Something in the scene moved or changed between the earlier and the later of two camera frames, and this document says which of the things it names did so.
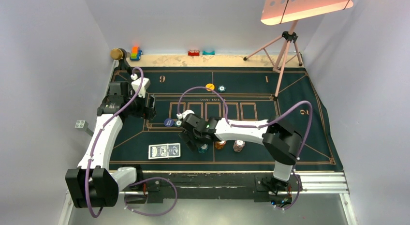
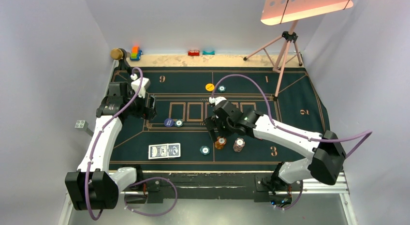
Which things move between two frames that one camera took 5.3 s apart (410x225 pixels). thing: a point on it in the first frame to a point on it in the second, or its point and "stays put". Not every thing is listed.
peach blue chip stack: (238, 145) stays put
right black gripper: (185, 135) to (211, 123)
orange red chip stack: (220, 144) stays put
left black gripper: (144, 112) stays put
